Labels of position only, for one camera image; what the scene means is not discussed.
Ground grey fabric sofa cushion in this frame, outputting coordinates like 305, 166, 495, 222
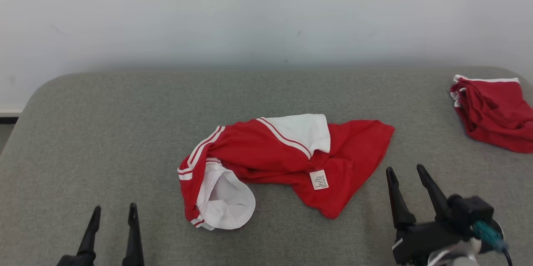
0, 66, 533, 266

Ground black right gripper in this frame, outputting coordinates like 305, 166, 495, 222
386, 164, 476, 266

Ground red white shirt with label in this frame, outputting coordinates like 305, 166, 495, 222
177, 114, 396, 231

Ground red garment with white trim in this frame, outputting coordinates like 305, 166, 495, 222
449, 75, 533, 154

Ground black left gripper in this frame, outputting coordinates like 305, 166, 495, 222
56, 203, 145, 266

